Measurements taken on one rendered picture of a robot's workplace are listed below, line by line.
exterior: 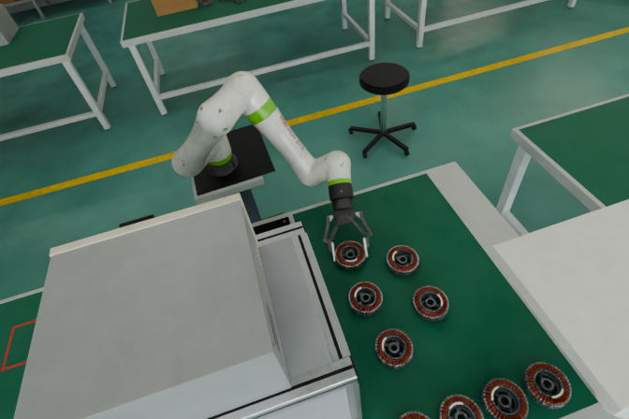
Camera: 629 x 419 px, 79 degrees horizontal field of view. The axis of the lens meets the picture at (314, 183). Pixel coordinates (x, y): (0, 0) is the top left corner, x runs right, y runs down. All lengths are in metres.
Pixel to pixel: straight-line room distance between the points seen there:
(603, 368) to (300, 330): 0.58
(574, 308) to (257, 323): 0.61
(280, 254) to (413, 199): 0.75
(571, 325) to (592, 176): 1.08
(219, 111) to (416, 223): 0.84
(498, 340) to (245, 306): 0.85
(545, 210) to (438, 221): 1.29
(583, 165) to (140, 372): 1.75
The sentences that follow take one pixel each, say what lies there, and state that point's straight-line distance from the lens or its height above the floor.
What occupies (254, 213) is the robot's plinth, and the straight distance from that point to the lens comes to 2.03.
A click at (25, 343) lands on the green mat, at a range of 1.75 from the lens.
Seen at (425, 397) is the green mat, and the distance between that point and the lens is 1.27.
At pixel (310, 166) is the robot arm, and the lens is 1.50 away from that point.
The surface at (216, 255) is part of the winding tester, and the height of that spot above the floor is 1.32.
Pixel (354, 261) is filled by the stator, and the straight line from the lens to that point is 1.40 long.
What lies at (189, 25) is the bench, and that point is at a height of 0.75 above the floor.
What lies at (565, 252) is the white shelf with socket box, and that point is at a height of 1.20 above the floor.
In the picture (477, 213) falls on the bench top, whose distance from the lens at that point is 1.62.
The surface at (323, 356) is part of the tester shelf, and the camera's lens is 0.91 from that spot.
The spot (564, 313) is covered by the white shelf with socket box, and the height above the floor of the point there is 1.20.
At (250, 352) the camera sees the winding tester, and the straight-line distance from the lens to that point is 0.72.
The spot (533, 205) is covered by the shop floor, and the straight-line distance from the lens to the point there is 2.76.
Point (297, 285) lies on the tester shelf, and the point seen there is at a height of 1.11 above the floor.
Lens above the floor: 1.97
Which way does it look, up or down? 46 degrees down
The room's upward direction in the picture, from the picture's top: 9 degrees counter-clockwise
